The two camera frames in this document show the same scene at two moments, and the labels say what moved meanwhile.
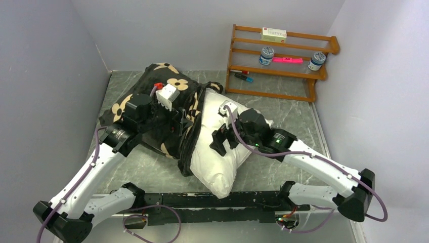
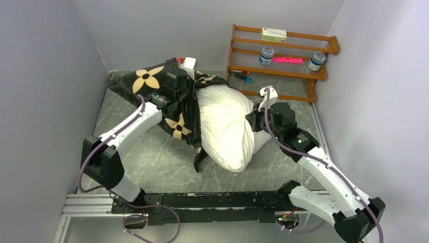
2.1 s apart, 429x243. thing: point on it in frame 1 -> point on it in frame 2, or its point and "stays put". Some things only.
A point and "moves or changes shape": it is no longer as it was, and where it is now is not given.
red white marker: x=244 y=72 stays put
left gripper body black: x=160 y=116 -> x=187 y=93
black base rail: x=191 y=209 stays put
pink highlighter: x=286 y=59 stays put
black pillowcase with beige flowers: x=173 y=143 -> x=144 y=78
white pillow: x=216 y=172 moves or changes shape
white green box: x=273 y=35 stays put
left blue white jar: x=267 y=54 stays put
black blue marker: x=244 y=77 stays put
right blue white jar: x=318 y=58 stays put
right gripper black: x=219 y=136 -> x=253 y=118
